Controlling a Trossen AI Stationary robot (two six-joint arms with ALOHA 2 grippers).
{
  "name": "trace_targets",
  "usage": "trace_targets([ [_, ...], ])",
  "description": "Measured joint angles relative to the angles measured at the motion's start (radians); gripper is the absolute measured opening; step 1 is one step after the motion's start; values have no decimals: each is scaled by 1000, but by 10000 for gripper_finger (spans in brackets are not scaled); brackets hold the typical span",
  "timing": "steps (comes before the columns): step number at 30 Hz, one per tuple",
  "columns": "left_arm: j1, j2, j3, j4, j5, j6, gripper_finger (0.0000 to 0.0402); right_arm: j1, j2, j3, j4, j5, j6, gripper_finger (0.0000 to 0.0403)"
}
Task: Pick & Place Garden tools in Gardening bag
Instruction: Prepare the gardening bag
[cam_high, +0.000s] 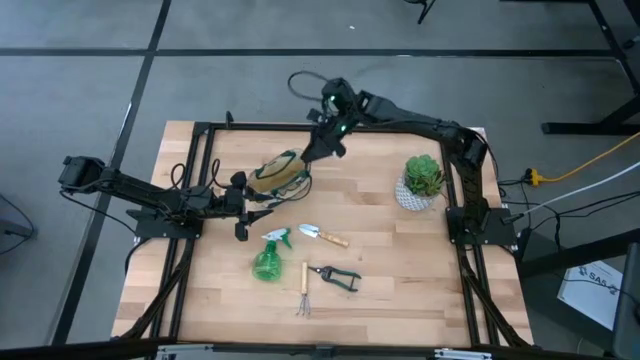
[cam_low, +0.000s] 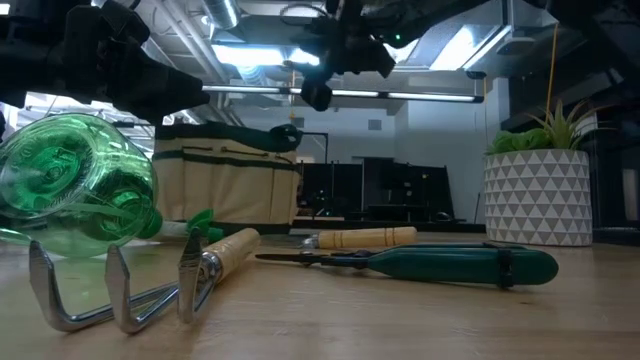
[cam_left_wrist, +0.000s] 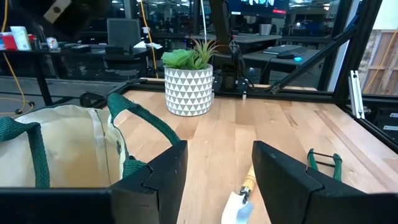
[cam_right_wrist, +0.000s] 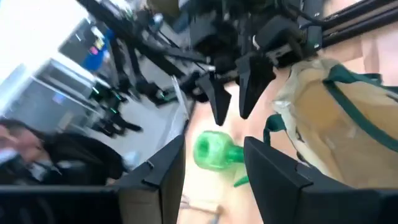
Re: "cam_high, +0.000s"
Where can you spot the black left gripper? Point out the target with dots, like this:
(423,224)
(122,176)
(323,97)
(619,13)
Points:
(236,205)

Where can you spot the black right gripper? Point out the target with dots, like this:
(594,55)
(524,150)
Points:
(330,131)

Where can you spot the clear green-trimmed gardening bag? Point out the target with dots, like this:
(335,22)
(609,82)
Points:
(280,172)

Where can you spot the green plastic spray bottle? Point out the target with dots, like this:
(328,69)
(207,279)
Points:
(267,265)

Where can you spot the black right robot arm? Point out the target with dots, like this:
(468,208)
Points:
(410,120)

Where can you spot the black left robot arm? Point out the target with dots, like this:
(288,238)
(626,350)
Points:
(150,192)

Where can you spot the succulent plant in white pot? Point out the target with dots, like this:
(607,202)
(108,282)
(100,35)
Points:
(422,175)

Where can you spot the black crossbar with grey brackets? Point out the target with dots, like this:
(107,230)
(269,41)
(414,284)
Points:
(320,351)

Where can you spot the black chair base leg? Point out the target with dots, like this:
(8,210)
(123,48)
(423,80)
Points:
(425,11)

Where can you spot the black diagonal table leg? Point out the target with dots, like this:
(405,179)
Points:
(575,257)

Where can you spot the white printed cardboard box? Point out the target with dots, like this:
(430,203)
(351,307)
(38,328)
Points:
(590,295)

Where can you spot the grey upright panel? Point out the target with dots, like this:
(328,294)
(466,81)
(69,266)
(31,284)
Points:
(627,310)

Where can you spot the black aluminium table frame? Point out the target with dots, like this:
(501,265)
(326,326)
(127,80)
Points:
(250,126)

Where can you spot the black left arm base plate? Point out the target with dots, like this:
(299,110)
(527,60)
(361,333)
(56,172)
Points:
(165,231)

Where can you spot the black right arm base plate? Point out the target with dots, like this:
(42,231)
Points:
(495,230)

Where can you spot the black desk leg frame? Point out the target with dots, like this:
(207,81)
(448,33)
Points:
(607,37)

